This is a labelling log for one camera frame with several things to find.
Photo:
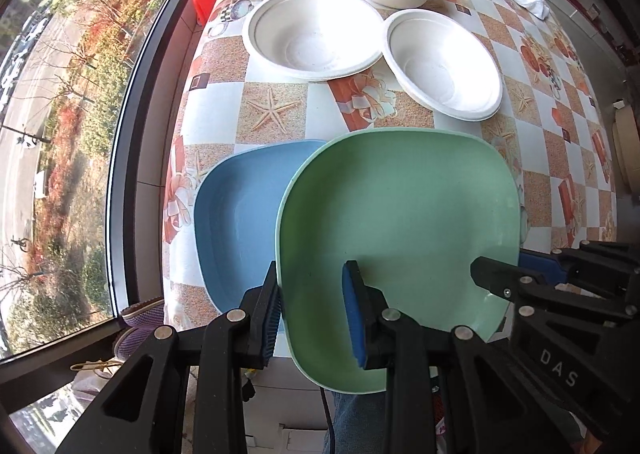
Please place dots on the green square plate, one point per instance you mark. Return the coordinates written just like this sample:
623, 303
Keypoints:
400, 214

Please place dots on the person's leg in jeans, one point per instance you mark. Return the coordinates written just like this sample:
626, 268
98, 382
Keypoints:
355, 424

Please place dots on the purple mesh shoe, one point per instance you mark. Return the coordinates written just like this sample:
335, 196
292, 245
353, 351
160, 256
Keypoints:
145, 311
127, 341

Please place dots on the black window frame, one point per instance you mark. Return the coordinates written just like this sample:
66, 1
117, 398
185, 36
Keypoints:
145, 134

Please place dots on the blue square plate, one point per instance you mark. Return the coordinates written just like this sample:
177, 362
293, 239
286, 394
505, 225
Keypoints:
235, 224

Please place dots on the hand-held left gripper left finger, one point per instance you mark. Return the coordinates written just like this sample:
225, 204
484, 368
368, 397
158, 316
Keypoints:
272, 319

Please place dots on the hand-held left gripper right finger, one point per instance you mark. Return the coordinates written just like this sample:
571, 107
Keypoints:
352, 314

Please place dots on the beige sofa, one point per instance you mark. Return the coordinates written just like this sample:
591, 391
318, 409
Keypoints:
627, 149

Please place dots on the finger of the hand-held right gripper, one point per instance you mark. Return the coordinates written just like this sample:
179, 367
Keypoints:
542, 266
500, 274

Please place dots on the large white paper bowl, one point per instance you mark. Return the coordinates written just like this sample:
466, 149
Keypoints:
310, 34

